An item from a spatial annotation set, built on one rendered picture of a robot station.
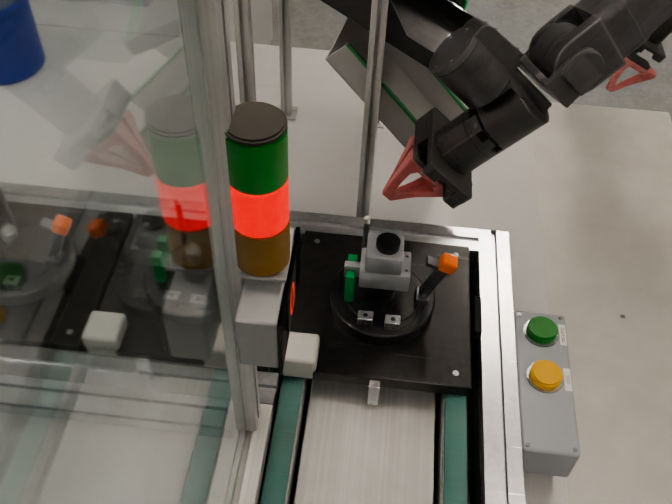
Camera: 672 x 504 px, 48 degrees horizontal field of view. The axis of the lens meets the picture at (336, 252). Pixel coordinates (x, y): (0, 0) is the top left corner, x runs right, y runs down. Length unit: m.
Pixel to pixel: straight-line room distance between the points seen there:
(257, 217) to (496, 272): 0.56
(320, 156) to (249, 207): 0.79
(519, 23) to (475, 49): 2.79
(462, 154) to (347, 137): 0.65
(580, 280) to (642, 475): 0.33
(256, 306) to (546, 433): 0.44
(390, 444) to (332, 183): 0.54
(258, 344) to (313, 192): 0.66
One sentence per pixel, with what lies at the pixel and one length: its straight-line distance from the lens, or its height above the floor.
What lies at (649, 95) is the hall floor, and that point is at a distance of 3.29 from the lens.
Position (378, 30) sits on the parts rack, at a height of 1.26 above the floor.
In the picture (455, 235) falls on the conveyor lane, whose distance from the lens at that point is 1.14.
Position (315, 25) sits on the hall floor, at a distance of 3.39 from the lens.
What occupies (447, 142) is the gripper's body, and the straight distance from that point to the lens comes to 0.81.
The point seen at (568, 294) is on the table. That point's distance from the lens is 1.25.
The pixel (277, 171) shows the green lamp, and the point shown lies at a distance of 0.60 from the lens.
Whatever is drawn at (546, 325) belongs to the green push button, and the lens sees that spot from 1.05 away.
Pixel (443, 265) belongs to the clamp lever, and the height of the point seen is 1.07.
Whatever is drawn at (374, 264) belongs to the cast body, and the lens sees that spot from 0.94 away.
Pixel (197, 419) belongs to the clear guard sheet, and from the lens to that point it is 0.65.
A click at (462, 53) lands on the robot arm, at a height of 1.38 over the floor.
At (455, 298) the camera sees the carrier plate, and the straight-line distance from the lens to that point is 1.05.
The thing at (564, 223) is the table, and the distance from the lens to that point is 1.35.
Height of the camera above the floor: 1.78
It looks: 48 degrees down
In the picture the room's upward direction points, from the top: 3 degrees clockwise
